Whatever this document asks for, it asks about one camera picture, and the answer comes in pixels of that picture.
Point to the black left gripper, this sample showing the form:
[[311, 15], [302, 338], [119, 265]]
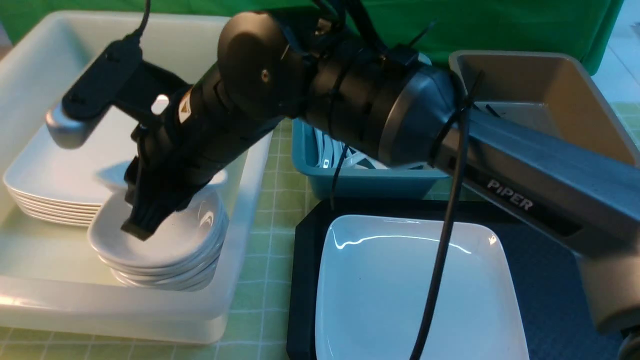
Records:
[[202, 131]]

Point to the large white square rice plate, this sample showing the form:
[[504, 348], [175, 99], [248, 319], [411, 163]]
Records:
[[373, 282]]

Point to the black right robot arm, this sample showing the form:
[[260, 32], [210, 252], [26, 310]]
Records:
[[582, 199]]

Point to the stack of white small bowls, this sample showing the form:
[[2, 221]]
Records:
[[181, 255]]

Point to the stack of white square plates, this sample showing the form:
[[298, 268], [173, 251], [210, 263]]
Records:
[[68, 186]]

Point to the large white plastic tub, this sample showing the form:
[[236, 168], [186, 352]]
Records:
[[51, 279]]

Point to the white spoons pile in bin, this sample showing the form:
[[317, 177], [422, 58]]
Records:
[[331, 152]]

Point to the teal plastic bin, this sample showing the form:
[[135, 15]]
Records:
[[360, 180]]

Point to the brown plastic bin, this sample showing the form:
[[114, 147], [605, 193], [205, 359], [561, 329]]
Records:
[[547, 92]]

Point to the black serving tray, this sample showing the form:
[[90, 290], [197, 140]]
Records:
[[555, 315]]

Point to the green backdrop cloth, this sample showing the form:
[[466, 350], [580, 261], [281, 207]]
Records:
[[579, 28]]

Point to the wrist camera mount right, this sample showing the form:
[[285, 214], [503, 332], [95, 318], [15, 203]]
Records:
[[119, 77]]

